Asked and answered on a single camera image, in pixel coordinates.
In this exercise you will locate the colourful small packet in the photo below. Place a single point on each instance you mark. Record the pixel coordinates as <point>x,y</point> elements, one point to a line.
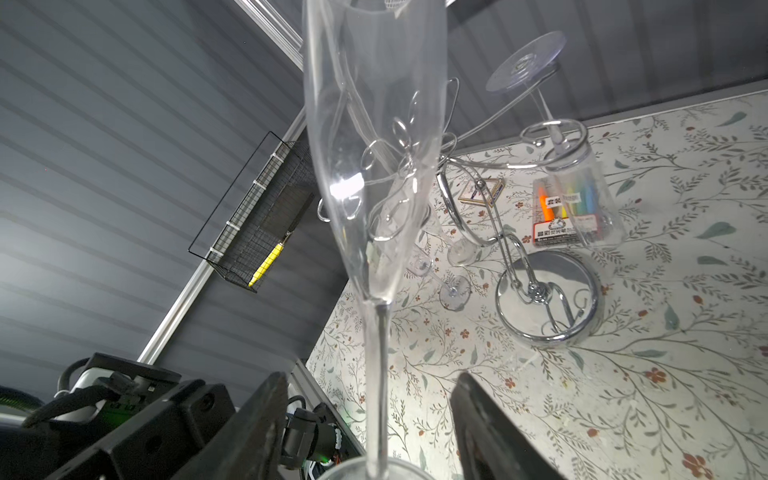
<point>553,225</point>

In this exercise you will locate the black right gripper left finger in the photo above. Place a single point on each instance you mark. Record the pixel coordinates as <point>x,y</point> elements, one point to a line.
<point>248,446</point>

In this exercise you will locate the yellow black striped item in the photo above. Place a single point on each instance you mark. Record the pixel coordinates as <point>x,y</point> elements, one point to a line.
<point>267,263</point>

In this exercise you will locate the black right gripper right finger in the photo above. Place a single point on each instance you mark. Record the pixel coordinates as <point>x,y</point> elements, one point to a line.
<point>489,444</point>

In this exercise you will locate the clear champagne flute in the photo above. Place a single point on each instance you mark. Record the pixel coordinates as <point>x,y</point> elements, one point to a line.
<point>420,263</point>
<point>455,293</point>

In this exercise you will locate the black wire mesh basket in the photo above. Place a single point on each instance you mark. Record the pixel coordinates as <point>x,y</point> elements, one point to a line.
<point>262,206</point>

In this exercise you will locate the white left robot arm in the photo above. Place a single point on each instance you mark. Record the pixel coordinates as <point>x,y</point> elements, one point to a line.
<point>117,419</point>

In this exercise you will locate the silver wine glass rack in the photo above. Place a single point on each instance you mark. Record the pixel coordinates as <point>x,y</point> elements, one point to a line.
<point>546,299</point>

